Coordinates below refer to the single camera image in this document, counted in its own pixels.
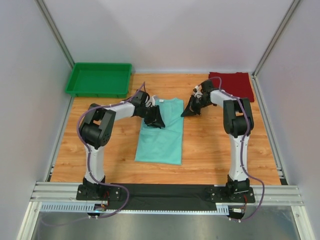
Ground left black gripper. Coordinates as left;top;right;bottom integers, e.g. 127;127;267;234
138;105;165;129

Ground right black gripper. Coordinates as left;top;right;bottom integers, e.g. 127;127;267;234
180;95;212;118

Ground teal t shirt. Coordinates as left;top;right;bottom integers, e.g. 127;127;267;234
134;97;184;165

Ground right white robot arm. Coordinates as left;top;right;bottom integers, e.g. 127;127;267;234
181;87;254;202

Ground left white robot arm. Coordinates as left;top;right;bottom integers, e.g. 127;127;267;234
77;101;165;201

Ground folded dark red t shirt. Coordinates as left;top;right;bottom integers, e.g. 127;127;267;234
208;72;255;103

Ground black base mat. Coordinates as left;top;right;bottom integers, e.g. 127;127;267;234
123;183;232;210

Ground green plastic tray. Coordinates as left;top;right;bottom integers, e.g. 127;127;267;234
65;62;132;98

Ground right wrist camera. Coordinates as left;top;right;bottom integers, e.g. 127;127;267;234
192;79;216;98

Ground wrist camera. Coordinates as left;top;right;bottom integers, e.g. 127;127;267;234
130;90;156;108
192;79;216;98

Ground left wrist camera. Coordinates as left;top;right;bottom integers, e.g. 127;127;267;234
130;90;156;108

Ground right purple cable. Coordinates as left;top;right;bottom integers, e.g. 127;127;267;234
194;76;265;223

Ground grey slotted cable duct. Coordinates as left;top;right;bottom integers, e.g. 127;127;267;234
39;202;245;216

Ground aluminium front rail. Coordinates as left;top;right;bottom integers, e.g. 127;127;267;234
30;182;304;206

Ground right aluminium frame post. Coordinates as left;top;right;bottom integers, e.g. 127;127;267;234
251;0;303;77

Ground aluminium frame post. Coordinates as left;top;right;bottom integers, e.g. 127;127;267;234
35;0;75;68
251;0;303;77

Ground left aluminium frame post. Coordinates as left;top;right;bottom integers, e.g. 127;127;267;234
35;0;75;68

